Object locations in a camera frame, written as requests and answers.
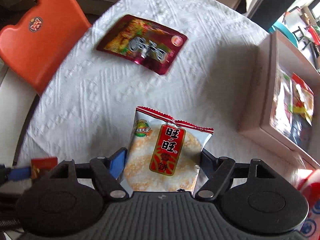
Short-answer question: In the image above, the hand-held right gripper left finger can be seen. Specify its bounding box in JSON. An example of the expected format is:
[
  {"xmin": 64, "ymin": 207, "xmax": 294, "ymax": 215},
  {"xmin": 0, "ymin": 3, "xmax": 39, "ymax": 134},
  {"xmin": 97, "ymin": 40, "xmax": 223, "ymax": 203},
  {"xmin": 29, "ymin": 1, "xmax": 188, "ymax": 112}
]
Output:
[{"xmin": 49, "ymin": 147, "xmax": 129, "ymax": 202}]

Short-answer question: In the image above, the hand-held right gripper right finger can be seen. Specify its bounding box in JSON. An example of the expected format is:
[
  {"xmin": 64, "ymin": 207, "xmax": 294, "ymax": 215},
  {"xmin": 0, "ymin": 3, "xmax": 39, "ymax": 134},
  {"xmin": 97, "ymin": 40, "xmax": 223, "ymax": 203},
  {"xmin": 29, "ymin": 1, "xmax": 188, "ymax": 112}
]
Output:
[{"xmin": 194, "ymin": 149, "xmax": 275, "ymax": 201}]

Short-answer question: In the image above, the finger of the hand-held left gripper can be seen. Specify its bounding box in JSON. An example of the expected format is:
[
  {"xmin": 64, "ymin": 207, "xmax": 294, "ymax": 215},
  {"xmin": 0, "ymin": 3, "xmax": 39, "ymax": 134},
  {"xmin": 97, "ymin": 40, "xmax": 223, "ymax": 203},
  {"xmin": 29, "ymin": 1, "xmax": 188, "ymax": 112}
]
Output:
[{"xmin": 0, "ymin": 164, "xmax": 33, "ymax": 182}]

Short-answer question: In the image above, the small red snack packet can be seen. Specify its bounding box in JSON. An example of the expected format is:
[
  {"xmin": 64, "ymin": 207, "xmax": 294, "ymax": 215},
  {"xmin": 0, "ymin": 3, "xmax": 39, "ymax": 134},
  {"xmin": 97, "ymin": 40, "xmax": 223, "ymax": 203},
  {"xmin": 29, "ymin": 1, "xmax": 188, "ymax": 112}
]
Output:
[{"xmin": 30, "ymin": 157, "xmax": 58, "ymax": 179}]

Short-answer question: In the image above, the white rice cracker packet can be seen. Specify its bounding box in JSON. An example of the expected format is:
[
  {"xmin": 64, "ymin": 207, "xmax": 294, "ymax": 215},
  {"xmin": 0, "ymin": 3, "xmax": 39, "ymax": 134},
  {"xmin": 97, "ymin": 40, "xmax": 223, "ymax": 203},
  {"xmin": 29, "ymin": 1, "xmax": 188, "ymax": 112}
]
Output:
[{"xmin": 119, "ymin": 106, "xmax": 214, "ymax": 197}]

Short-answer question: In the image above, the pink cardboard box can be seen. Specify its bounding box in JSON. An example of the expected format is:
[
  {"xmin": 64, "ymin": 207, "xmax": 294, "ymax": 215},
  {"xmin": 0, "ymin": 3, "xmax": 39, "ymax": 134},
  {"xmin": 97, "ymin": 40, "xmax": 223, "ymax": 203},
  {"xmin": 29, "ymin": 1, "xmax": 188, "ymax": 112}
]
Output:
[{"xmin": 237, "ymin": 30, "xmax": 320, "ymax": 168}]

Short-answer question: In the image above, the blue candy bag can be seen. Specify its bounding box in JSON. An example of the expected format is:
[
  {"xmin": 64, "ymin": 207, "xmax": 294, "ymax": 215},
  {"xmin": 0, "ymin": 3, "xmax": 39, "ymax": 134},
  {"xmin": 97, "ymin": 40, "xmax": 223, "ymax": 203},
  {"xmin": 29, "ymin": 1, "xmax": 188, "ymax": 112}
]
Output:
[{"xmin": 285, "ymin": 116, "xmax": 312, "ymax": 145}]

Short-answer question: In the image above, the white embossed tablecloth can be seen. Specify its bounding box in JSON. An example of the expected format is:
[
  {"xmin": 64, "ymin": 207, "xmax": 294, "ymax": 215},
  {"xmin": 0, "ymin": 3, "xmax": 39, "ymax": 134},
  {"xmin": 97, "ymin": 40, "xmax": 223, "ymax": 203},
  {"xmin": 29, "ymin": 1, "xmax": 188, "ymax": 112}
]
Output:
[{"xmin": 17, "ymin": 0, "xmax": 312, "ymax": 182}]

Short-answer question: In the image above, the red and white tissue pack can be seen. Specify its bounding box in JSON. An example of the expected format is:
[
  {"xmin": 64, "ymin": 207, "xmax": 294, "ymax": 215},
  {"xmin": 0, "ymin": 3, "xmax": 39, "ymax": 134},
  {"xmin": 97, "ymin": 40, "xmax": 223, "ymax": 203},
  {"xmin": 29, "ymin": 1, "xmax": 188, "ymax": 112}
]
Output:
[{"xmin": 296, "ymin": 169, "xmax": 320, "ymax": 240}]

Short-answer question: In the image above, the dark red snack packet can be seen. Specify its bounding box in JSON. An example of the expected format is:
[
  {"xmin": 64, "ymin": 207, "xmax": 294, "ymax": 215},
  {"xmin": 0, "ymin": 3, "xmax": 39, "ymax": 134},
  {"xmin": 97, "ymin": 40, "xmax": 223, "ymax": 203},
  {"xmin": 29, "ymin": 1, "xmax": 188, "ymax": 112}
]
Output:
[{"xmin": 96, "ymin": 14, "xmax": 188, "ymax": 75}]

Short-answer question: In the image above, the orange plastic chair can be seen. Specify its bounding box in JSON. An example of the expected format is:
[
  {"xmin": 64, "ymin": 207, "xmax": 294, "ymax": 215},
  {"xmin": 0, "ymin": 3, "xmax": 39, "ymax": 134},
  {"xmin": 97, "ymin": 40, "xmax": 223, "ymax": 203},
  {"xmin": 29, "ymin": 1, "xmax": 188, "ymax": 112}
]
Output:
[{"xmin": 0, "ymin": 0, "xmax": 92, "ymax": 97}]

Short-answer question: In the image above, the teal plastic basin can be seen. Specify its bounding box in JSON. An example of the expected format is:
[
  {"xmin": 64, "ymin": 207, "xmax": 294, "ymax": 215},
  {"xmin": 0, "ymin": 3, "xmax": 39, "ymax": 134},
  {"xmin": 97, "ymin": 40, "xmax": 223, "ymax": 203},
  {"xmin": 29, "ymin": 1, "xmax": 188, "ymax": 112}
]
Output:
[{"xmin": 269, "ymin": 19, "xmax": 299, "ymax": 48}]

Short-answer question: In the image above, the dark wooden stool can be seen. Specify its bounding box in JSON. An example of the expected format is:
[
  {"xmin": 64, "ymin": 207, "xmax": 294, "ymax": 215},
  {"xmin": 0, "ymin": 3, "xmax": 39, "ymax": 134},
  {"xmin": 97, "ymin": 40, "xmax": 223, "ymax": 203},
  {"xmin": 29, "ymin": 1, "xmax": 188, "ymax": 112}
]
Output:
[{"xmin": 291, "ymin": 27, "xmax": 313, "ymax": 53}]

